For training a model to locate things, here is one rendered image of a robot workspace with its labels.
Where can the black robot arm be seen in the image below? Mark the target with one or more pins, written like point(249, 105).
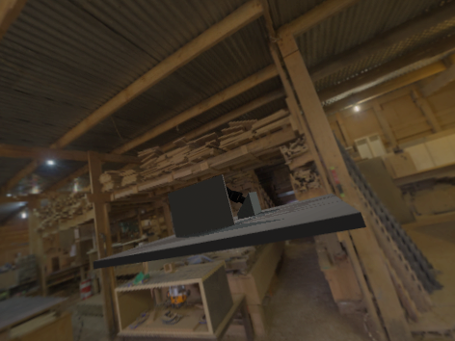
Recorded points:
point(235, 196)

